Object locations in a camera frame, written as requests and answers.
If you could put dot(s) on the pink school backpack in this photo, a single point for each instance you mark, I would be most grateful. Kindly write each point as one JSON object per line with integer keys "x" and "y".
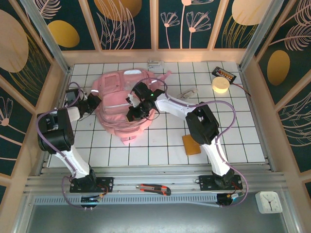
{"x": 114, "y": 106}

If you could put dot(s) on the clear plastic case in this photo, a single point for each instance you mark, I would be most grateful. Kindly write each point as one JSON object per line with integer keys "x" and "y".
{"x": 188, "y": 93}

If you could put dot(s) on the brown leather wallet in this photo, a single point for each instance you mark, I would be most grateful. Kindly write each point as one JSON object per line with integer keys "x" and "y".
{"x": 192, "y": 149}

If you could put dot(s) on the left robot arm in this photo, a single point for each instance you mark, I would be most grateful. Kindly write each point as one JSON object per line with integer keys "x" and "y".
{"x": 73, "y": 157}

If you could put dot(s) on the black battery pack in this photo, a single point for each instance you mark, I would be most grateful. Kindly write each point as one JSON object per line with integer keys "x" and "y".
{"x": 224, "y": 74}

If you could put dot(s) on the clear plastic packet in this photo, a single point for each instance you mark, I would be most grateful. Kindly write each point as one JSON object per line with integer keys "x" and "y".
{"x": 155, "y": 65}

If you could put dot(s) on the orange black utility knife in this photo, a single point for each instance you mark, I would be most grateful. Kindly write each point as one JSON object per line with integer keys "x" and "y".
{"x": 153, "y": 189}

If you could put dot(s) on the cream round box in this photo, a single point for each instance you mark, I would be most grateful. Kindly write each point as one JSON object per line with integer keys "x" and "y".
{"x": 220, "y": 85}

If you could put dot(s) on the small circuit board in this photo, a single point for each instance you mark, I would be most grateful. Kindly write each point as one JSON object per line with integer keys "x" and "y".
{"x": 229, "y": 199}
{"x": 91, "y": 199}

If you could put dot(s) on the grey metal sheet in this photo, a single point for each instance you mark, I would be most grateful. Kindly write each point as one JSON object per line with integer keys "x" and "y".
{"x": 158, "y": 221}

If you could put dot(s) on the white square alarm clock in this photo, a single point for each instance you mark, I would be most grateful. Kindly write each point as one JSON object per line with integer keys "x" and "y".
{"x": 269, "y": 202}

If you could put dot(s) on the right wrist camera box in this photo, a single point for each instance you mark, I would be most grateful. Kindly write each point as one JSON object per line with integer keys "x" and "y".
{"x": 144, "y": 91}

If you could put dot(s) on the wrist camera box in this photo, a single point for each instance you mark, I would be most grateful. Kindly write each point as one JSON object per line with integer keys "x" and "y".
{"x": 72, "y": 95}
{"x": 144, "y": 91}

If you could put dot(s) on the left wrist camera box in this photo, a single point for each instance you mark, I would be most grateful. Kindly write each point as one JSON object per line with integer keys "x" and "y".
{"x": 72, "y": 95}

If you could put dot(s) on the aluminium side rail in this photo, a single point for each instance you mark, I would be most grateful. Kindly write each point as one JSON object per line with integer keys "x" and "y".
{"x": 268, "y": 155}
{"x": 67, "y": 76}

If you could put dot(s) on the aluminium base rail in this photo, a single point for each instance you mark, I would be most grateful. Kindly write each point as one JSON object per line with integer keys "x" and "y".
{"x": 170, "y": 177}

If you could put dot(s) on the aluminium frame post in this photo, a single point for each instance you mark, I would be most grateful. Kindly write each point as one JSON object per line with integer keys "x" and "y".
{"x": 48, "y": 41}
{"x": 262, "y": 31}

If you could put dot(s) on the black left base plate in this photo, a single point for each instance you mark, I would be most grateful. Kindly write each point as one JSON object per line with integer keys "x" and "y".
{"x": 107, "y": 184}

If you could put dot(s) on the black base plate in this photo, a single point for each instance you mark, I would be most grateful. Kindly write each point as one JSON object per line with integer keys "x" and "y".
{"x": 107, "y": 184}
{"x": 205, "y": 182}

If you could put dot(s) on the dark floral wall panel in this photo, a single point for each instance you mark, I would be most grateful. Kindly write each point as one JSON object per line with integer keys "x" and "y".
{"x": 12, "y": 133}
{"x": 291, "y": 53}
{"x": 17, "y": 48}
{"x": 298, "y": 131}

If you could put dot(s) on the wall panel with leaf lines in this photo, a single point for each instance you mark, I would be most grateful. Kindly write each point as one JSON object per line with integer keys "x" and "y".
{"x": 121, "y": 24}

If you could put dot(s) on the wall panel with yellow oval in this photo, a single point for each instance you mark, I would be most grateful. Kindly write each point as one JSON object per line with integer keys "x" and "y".
{"x": 70, "y": 19}

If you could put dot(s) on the wall panel with flowers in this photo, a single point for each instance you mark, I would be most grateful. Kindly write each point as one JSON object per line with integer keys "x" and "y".
{"x": 184, "y": 24}

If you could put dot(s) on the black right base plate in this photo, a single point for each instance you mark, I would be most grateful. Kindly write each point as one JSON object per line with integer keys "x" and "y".
{"x": 205, "y": 182}

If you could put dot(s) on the wall panel with cream circle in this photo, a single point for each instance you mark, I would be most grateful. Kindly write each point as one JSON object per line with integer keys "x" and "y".
{"x": 238, "y": 24}

